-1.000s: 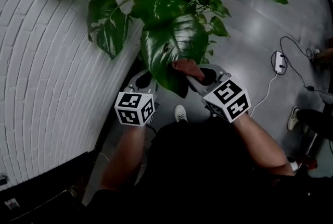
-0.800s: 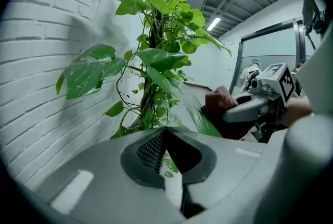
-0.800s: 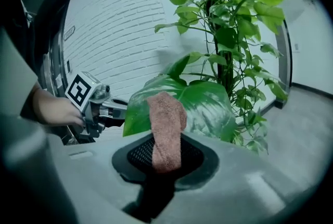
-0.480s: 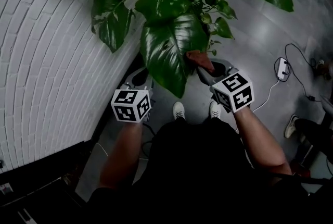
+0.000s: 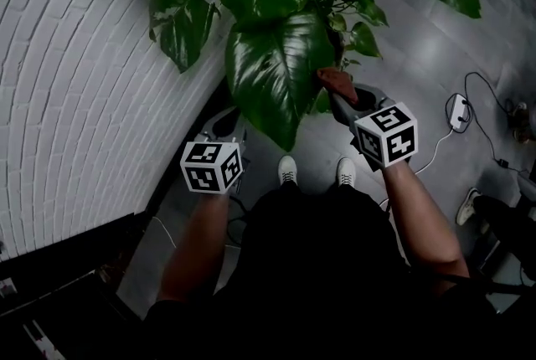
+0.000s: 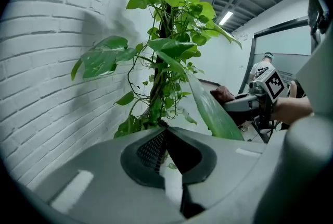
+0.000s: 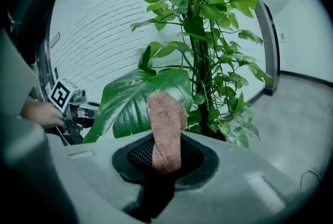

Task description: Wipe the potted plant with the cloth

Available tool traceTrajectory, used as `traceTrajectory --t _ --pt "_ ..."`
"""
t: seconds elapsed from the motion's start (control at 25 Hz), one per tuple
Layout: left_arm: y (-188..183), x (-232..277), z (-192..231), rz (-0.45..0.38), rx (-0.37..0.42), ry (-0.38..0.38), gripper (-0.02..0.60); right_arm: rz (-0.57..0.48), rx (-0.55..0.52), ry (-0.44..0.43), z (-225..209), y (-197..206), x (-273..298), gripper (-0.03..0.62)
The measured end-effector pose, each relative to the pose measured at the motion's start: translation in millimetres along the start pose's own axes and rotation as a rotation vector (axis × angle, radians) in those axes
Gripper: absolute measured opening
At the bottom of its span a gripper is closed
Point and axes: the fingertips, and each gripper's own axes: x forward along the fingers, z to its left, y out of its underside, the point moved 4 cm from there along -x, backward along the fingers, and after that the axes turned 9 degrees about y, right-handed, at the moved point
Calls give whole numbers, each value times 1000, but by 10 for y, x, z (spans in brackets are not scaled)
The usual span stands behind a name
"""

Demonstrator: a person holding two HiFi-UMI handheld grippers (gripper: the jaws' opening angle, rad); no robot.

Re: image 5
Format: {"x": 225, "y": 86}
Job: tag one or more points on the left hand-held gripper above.
{"x": 209, "y": 166}

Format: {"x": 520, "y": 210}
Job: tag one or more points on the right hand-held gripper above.
{"x": 389, "y": 136}

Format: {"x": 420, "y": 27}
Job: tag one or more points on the brown cloth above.
{"x": 337, "y": 82}

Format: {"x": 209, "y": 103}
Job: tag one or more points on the green potted plant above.
{"x": 272, "y": 69}

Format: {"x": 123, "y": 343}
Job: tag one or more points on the person's left forearm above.
{"x": 192, "y": 249}

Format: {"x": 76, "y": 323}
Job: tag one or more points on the person's right forearm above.
{"x": 419, "y": 224}

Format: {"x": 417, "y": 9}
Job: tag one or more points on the person's white right shoe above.
{"x": 346, "y": 171}

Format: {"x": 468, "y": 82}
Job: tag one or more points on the person's white shoe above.
{"x": 346, "y": 171}
{"x": 288, "y": 170}

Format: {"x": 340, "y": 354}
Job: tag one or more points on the person's white left shoe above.
{"x": 288, "y": 170}

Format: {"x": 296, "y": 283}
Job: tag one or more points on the white power strip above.
{"x": 458, "y": 111}

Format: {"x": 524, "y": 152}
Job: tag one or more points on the person's black clothing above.
{"x": 318, "y": 266}

